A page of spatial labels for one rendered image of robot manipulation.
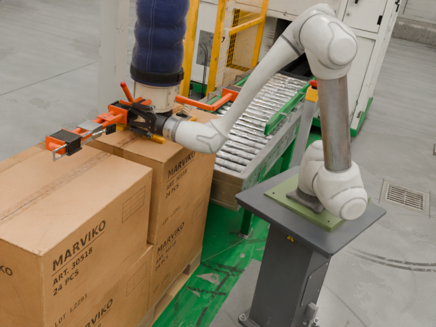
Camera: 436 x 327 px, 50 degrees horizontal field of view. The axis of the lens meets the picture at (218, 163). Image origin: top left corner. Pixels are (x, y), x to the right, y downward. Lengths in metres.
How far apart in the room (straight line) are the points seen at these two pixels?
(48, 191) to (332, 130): 0.98
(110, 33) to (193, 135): 1.92
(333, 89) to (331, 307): 1.50
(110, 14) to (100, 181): 1.96
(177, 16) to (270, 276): 1.24
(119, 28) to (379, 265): 2.35
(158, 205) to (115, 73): 1.80
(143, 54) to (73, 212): 0.75
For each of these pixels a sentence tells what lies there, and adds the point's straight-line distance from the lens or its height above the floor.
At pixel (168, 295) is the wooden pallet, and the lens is 2.58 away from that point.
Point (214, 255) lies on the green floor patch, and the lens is 2.90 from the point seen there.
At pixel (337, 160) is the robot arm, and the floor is 1.10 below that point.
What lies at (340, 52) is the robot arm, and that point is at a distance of 1.50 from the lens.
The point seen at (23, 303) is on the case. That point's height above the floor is 0.73.
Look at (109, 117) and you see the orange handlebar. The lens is 1.81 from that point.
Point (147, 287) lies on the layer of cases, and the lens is 2.19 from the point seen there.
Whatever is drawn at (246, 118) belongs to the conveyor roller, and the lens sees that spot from 3.42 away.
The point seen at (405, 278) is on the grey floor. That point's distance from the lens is 3.21.
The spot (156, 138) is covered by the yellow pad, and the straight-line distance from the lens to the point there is 1.97.
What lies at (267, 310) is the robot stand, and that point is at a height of 0.15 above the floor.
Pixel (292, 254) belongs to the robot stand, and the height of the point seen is 0.54.
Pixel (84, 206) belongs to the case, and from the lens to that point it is 1.56.
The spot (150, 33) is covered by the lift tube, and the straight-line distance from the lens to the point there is 1.93.
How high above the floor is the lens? 1.82
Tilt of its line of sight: 28 degrees down
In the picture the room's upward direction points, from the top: 9 degrees clockwise
